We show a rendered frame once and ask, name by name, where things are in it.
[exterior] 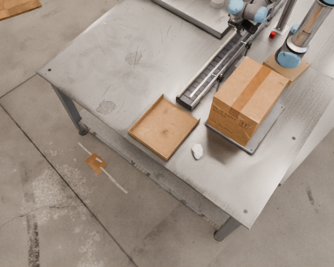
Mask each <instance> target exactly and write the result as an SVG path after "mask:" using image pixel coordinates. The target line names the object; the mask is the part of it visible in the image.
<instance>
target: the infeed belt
mask: <svg viewBox="0 0 334 267"><path fill-rule="evenodd" d="M281 1H282V0H280V1H278V2H277V5H278V4H279V3H280V2H281ZM277 5H276V6H277ZM271 10H272V8H271V9H269V11H268V14H267V16H268V15H269V14H270V13H271ZM266 18H267V17H266ZM260 25H261V23H257V24H256V27H259V26H260ZM250 36H251V34H250V33H248V34H247V35H246V37H245V38H244V39H243V40H242V41H244V42H246V41H247V40H248V39H249V37H250ZM241 37H242V36H241V35H240V34H238V33H237V34H236V35H235V36H234V37H233V38H232V39H231V40H230V41H229V43H228V44H227V45H226V46H225V47H224V48H223V49H222V50H221V51H220V52H219V54H218V55H217V56H216V57H215V58H214V59H213V60H212V61H211V62H210V63H209V65H208V66H207V67H206V68H205V69H204V70H203V71H202V72H201V73H200V75H199V76H198V77H197V78H196V79H195V80H194V81H193V82H192V83H191V84H190V86H189V87H188V88H187V89H186V90H185V91H184V92H183V93H182V94H181V96H180V97H178V99H180V100H181V101H183V102H184V103H186V104H188V105H189V106H190V105H191V104H192V103H193V101H194V100H195V99H196V98H197V97H198V96H199V95H200V94H201V92H202V91H203V90H204V89H205V88H206V87H207V85H208V84H209V83H210V82H211V81H212V80H213V79H214V76H213V75H212V76H211V77H210V78H209V79H208V80H207V81H206V82H205V83H204V84H203V86H202V87H201V88H200V89H199V90H198V91H197V92H196V94H195V95H194V96H193V97H192V98H191V99H190V98H189V96H190V95H191V94H192V92H193V91H194V90H195V89H196V88H197V87H198V86H199V85H200V83H201V82H202V81H203V80H204V79H205V78H206V77H207V76H208V74H209V73H210V72H211V71H212V70H213V69H214V68H215V67H216V65H217V64H218V63H219V62H220V61H221V60H222V59H223V58H224V57H225V55H226V54H227V53H228V52H229V51H230V50H231V49H232V48H233V46H234V45H235V44H236V43H237V42H238V41H239V40H240V39H241ZM242 46H243V43H241V42H240V43H239V44H238V46H237V47H236V48H235V49H234V50H233V51H232V52H231V54H230V55H229V56H228V57H227V58H226V59H225V60H224V61H223V63H222V64H221V65H220V66H219V67H218V68H217V69H216V70H215V72H214V73H213V74H215V75H217V74H218V73H219V72H220V71H221V70H222V68H223V67H224V66H225V65H226V64H227V63H228V61H229V60H230V59H231V58H232V57H233V56H234V55H235V53H236V52H237V51H238V50H239V49H240V48H241V47H242Z"/></svg>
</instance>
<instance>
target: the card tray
mask: <svg viewBox="0 0 334 267"><path fill-rule="evenodd" d="M199 121H200V118H199V119H196V118H195V117H193V116H192V115H190V114H189V113H187V112H186V111H184V110H183V109H181V108H180V107H178V106H177V105H175V104H173V103H172V102H170V101H169V100H167V99H166V98H164V97H163V93H162V95H161V96H160V97H159V98H158V99H157V100H156V101H155V102H154V103H153V104H152V105H151V106H150V107H149V108H148V109H147V110H146V112H145V113H144V114H143V115H142V116H141V117H140V118H139V119H138V120H137V121H136V122H135V123H134V124H133V125H132V126H131V128H130V129H129V130H128V132H129V134H130V135H131V136H133V137H134V138H136V139H137V140H138V141H140V142H141V143H142V144H144V145H145V146H146V147H148V148H149V149H150V150H152V151H153V152H155V153H156V154H158V155H159V156H160V157H162V158H163V159H164V160H166V161H167V160H168V159H169V158H170V156H171V155H172V154H173V153H174V152H175V150H176V149H177V148H178V147H179V146H180V144H181V143H182V142H183V141H184V140H185V138H186V137H187V136H188V135H189V134H190V133H191V131H192V130H193V129H194V127H195V126H196V125H197V124H198V123H199Z"/></svg>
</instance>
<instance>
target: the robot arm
mask: <svg viewBox="0 0 334 267"><path fill-rule="evenodd" d="M277 1H280V0H254V1H253V3H252V4H249V3H245V2H243V1H242V0H230V1H229V3H228V11H229V14H228V16H229V17H230V18H229V20H228V22H227V23H228V25H229V24H230V25H229V26H230V27H232V28H234V29H236V32H237V33H238V34H241V33H242V32H243V31H244V30H246V31H247V32H249V33H250V34H255V32H256V31H257V29H258V27H256V26H255V25H254V24H253V23H251V22H250V21H254V22H259V23H263V22H264V21H265V19H266V17H267V14H268V9H267V6H268V5H270V4H272V3H275V2H277ZM333 8H334V0H315V1H314V3H313V4H312V6H311V8H310V9H309V11H308V12H307V14H306V16H305V17H304V19H303V21H302V22H301V23H298V24H294V25H293V26H292V27H291V28H290V31H289V33H288V35H287V37H286V39H285V41H284V43H283V45H282V46H281V47H280V48H279V49H278V50H277V51H276V53H275V61H276V62H277V64H279V65H280V66H282V67H285V68H296V67H297V66H298V65H299V64H300V63H301V60H302V58H303V56H304V55H305V53H306V52H307V51H308V49H309V42H310V41H311V40H312V38H313V37H314V35H315V34H316V33H317V31H318V29H319V28H320V27H321V25H322V24H323V23H324V21H325V20H326V18H327V17H328V15H329V14H330V13H331V11H332V10H333ZM249 20H250V21H249Z"/></svg>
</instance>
